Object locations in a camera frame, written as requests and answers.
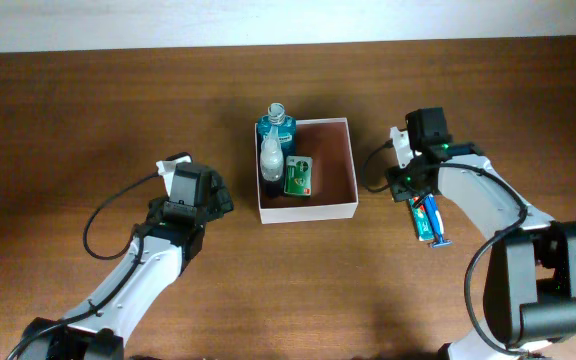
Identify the clear spray bottle dark liquid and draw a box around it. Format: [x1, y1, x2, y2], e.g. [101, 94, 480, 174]
[259, 126, 284, 198]

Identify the green soap bar pack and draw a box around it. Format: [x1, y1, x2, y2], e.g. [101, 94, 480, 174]
[284, 156, 313, 197]

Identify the blue mouthwash bottle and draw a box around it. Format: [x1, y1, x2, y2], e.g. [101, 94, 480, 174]
[256, 103, 296, 156]

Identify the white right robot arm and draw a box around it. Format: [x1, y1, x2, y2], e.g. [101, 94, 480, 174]
[385, 108, 576, 360]

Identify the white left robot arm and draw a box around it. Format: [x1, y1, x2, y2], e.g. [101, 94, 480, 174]
[9, 157, 234, 359]

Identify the blue white toothbrush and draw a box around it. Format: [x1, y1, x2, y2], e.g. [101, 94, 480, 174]
[423, 194, 444, 236]

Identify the blue disposable razor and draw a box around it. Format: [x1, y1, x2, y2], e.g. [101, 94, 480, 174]
[424, 195, 452, 248]

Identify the Colgate toothpaste tube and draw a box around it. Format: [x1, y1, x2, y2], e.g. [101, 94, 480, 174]
[408, 197, 434, 241]

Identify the white cardboard box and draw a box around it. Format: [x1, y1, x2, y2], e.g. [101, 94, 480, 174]
[257, 118, 359, 225]

